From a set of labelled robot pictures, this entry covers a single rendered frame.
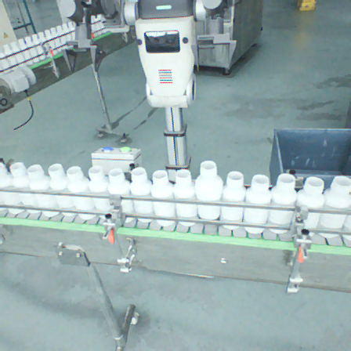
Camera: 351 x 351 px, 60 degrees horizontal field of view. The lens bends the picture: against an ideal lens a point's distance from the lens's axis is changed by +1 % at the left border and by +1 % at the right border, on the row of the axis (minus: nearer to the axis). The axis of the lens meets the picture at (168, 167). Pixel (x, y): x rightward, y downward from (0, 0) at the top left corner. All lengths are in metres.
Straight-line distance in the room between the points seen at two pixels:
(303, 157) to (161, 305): 1.10
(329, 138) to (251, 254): 0.73
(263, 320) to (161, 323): 0.54
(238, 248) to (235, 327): 1.00
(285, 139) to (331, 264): 0.65
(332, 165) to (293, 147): 0.20
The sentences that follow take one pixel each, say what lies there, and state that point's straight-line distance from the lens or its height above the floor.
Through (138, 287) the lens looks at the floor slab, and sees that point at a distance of 1.94.
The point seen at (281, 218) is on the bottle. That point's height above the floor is 1.06.
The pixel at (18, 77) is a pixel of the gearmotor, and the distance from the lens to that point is 2.17.
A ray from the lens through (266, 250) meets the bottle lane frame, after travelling 0.85.
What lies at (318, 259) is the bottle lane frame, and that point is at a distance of 0.88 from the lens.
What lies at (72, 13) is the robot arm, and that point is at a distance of 1.10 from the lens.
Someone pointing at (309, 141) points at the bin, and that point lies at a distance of 1.42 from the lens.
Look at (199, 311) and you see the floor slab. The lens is 1.83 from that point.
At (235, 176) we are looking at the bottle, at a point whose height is 1.15.
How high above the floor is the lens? 1.64
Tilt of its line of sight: 37 degrees down
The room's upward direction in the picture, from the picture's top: 7 degrees counter-clockwise
